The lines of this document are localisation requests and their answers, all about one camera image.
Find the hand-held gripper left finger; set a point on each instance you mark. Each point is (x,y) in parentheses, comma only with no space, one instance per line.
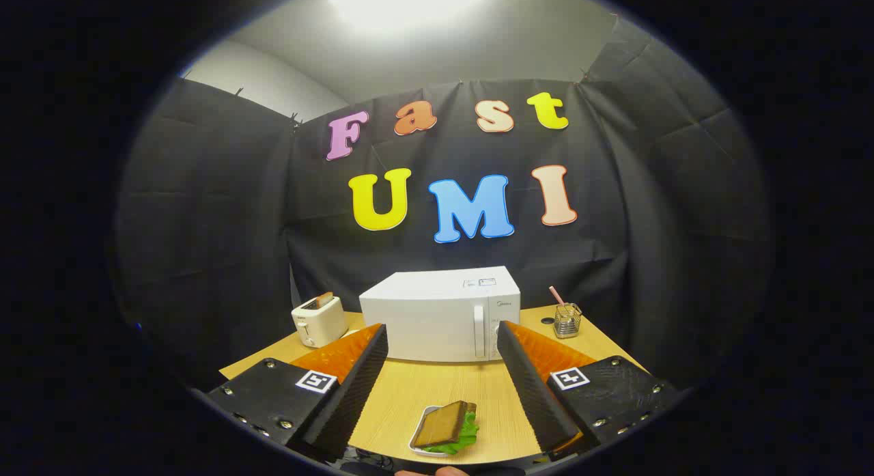
(355,394)

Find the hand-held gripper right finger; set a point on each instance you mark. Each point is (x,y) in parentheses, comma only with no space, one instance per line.
(532,394)

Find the brown bread lettuce sandwich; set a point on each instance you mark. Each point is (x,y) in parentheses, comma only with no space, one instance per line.
(440,425)

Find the white microwave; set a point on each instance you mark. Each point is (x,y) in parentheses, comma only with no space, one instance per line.
(423,326)

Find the white toaster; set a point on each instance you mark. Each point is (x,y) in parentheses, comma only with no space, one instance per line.
(317,326)

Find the small white plate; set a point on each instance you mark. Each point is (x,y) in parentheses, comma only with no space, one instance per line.
(415,447)

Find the toast slice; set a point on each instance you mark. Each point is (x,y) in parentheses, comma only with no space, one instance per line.
(324,300)

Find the pink striped straw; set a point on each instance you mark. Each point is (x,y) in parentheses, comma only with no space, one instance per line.
(556,296)

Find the black backdrop cloth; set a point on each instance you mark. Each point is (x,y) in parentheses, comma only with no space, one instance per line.
(225,223)

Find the ceiling light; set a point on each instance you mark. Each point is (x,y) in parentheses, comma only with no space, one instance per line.
(410,1)

